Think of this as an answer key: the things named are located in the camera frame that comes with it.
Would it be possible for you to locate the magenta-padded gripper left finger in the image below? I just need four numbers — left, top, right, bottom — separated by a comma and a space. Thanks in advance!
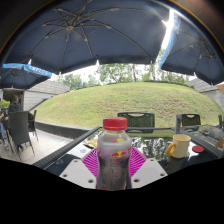
59, 146, 99, 190

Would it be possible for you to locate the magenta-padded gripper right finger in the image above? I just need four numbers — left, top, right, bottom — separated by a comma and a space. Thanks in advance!
130, 146, 169, 190

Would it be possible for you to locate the red-capped clear drink bottle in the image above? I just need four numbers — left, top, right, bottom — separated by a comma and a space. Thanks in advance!
95, 116, 133, 191

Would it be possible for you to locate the dark wicker chair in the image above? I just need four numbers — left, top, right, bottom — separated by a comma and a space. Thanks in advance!
117, 111, 156, 135
175, 113, 202, 133
7, 110, 36, 158

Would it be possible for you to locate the flat round red coaster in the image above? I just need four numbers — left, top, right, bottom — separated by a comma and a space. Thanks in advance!
192, 145, 205, 154

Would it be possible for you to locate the person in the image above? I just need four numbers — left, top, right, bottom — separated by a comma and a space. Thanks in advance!
7, 94, 24, 115

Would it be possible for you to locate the navy umbrella with blue band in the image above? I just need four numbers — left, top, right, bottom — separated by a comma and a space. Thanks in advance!
0, 62, 54, 90

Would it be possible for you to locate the large navy patio umbrella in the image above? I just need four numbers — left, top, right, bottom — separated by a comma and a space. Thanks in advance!
1, 0, 172, 76
157, 9, 224, 86

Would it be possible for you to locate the cream mug with yellow handle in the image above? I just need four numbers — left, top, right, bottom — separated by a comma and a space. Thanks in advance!
165, 133, 192, 160

